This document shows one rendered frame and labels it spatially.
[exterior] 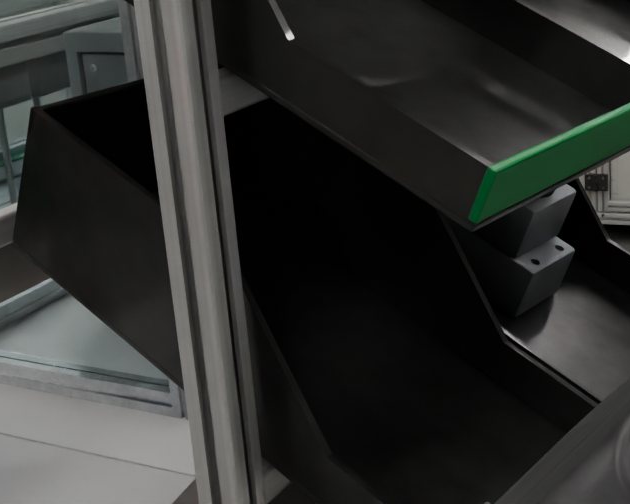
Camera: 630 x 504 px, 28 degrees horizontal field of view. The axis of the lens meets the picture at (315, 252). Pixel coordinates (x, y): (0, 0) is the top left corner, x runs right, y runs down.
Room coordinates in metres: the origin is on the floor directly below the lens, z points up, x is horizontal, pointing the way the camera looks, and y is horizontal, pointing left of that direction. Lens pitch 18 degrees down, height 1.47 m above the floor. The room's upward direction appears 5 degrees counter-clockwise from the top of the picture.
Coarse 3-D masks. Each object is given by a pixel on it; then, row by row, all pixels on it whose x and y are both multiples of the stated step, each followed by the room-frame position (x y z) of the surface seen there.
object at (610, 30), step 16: (528, 0) 0.61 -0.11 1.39; (544, 0) 0.62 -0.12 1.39; (560, 0) 0.62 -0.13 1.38; (576, 0) 0.63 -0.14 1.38; (592, 0) 0.63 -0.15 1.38; (608, 0) 0.64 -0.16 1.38; (624, 0) 0.64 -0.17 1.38; (560, 16) 0.60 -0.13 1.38; (576, 16) 0.61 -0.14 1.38; (592, 16) 0.61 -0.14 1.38; (608, 16) 0.62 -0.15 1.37; (624, 16) 0.62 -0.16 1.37; (592, 32) 0.59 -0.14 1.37; (608, 32) 0.60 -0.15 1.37; (624, 32) 0.60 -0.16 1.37; (624, 48) 0.58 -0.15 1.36
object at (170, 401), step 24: (120, 0) 1.29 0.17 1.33; (0, 360) 1.43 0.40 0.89; (24, 384) 1.41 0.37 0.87; (48, 384) 1.39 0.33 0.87; (72, 384) 1.38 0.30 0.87; (96, 384) 1.35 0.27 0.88; (120, 384) 1.33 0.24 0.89; (144, 384) 1.32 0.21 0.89; (144, 408) 1.31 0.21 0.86; (168, 408) 1.29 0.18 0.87
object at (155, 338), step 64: (64, 128) 0.52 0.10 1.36; (128, 128) 0.58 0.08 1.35; (256, 128) 0.62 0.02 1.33; (64, 192) 0.52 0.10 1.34; (128, 192) 0.49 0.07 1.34; (256, 192) 0.62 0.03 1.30; (320, 192) 0.59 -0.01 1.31; (384, 192) 0.57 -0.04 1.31; (64, 256) 0.53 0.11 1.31; (128, 256) 0.50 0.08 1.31; (256, 256) 0.58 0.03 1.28; (320, 256) 0.59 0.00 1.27; (384, 256) 0.57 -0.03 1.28; (448, 256) 0.54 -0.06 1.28; (128, 320) 0.50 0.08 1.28; (256, 320) 0.45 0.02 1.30; (320, 320) 0.54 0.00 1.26; (384, 320) 0.55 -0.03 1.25; (448, 320) 0.54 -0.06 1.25; (256, 384) 0.45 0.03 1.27; (320, 384) 0.50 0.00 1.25; (384, 384) 0.51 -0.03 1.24; (448, 384) 0.52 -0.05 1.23; (512, 384) 0.52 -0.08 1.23; (320, 448) 0.43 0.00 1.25; (384, 448) 0.47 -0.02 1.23; (448, 448) 0.48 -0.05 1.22; (512, 448) 0.49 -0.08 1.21
